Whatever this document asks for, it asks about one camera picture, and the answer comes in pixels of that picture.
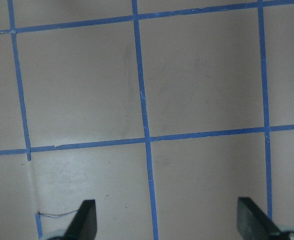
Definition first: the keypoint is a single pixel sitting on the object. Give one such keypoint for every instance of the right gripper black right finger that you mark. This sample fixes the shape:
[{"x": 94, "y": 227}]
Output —
[{"x": 253, "y": 224}]

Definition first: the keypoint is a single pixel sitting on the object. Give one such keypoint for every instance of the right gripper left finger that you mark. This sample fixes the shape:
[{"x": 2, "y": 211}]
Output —
[{"x": 84, "y": 224}]

